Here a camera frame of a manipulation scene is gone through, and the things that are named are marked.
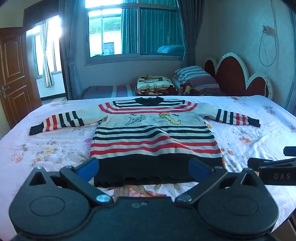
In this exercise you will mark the white tied curtain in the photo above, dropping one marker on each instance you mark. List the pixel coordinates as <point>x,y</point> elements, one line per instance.
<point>47,60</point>

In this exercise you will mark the striped knit sweater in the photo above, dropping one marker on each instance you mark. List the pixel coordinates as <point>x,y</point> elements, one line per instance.
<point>150,139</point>

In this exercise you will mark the low striped mattress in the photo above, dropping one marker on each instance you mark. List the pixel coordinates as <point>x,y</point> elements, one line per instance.
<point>104,91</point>

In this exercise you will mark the folded printed blanket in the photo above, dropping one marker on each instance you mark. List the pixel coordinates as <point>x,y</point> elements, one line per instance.
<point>152,83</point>

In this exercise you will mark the grey curtain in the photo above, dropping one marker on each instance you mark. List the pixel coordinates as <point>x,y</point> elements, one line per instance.
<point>192,34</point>
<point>71,58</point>

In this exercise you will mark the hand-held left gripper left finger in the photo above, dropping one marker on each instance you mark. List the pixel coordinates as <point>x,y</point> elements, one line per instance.
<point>89,168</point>

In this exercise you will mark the brown wooden door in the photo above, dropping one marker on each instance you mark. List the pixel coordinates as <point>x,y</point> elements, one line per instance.
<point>16,76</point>

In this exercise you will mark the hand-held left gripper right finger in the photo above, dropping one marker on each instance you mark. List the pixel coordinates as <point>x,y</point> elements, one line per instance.
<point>197,168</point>

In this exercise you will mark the teal curtain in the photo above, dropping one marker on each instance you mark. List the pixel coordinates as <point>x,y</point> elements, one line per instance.
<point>157,30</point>

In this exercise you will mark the large sliding window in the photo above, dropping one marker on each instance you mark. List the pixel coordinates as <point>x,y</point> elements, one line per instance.
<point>111,34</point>

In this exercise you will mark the red scalloped headboard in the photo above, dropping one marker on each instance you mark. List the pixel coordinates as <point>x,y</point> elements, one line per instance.
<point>231,76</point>

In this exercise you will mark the bright hallway window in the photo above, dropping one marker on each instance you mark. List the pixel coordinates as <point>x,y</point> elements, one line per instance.
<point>56,46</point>

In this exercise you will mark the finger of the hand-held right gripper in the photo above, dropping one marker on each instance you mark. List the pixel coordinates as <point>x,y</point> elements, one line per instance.
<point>256,161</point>
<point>291,151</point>

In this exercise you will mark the red printed cloth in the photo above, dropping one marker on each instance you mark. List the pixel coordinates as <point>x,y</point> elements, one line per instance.
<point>201,91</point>

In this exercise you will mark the blue quilt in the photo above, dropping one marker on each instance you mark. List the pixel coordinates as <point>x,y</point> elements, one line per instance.
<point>171,49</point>

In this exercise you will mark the striped pillow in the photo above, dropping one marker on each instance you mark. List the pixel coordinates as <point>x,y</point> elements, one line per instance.
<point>196,77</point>

